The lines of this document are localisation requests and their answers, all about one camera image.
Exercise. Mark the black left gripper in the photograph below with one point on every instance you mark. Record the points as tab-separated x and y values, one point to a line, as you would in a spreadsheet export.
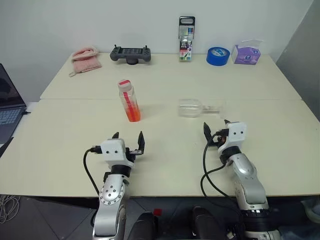
132	152

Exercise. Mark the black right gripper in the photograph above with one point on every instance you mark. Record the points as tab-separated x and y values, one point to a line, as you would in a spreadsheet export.
219	138

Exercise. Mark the bottle with orange liquid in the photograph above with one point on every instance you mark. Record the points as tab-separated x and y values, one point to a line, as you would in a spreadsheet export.
132	112

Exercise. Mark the clear plastic glass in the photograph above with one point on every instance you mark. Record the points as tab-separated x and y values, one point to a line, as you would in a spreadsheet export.
187	110

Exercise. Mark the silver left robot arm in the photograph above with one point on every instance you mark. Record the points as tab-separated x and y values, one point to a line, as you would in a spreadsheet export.
110	192

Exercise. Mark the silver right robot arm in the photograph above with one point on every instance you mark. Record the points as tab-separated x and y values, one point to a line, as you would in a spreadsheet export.
247	172

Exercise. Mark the blue tape roll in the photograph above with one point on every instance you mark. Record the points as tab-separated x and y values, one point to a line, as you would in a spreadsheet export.
218	58

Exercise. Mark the purple tissue pack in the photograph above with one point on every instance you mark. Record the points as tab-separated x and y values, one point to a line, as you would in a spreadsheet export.
246	56

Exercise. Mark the small red tag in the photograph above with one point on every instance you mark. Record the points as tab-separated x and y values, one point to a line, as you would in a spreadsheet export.
158	212

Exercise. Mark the marker pen pack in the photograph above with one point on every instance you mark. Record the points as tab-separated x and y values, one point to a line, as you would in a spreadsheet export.
186	47

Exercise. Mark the grey handheld controller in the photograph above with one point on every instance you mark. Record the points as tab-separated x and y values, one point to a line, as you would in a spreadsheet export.
130	53

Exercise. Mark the pink knitted cloth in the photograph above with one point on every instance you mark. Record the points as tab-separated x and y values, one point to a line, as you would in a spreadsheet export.
85	61

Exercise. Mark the dark rounded shape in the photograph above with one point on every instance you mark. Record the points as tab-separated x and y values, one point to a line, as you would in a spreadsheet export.
146	227
206	225

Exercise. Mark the grey partition panel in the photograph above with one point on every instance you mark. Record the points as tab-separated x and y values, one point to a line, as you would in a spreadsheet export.
302	55

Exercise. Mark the dark laptop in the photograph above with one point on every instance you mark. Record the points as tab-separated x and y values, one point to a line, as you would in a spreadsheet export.
7	100

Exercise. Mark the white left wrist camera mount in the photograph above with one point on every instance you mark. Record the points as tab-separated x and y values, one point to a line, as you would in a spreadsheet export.
112	150

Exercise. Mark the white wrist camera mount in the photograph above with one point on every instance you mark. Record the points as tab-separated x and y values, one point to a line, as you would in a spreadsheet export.
112	150
236	133

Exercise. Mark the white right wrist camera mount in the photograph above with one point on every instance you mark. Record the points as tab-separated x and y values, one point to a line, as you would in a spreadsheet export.
236	133

